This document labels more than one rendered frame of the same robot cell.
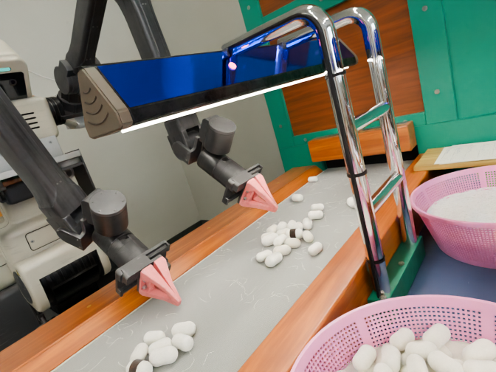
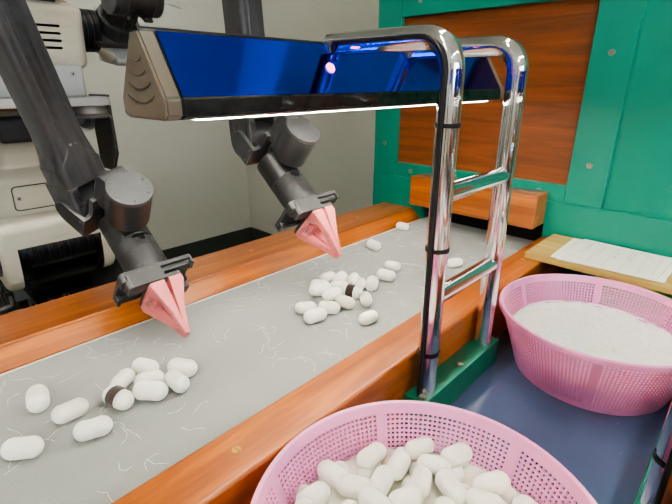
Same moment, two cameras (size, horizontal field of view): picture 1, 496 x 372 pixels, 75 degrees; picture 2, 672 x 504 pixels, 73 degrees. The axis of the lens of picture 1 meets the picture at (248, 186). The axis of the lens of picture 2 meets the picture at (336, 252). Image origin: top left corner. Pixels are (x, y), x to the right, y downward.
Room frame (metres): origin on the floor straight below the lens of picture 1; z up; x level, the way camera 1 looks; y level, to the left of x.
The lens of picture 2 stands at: (-0.04, -0.03, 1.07)
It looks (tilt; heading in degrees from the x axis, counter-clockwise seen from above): 21 degrees down; 359
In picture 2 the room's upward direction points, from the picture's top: straight up
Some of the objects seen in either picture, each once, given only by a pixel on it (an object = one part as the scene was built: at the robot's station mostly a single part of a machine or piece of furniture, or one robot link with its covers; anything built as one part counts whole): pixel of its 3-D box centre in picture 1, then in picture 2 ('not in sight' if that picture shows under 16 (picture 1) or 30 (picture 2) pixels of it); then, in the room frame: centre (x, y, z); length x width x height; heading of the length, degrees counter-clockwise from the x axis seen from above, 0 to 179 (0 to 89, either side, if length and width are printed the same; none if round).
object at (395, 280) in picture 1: (328, 162); (414, 220); (0.53, -0.14, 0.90); 0.20 x 0.19 x 0.45; 136
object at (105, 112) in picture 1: (263, 68); (373, 76); (0.58, -0.09, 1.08); 0.62 x 0.08 x 0.07; 136
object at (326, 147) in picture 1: (357, 142); (472, 197); (0.94, -0.35, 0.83); 0.30 x 0.06 x 0.07; 46
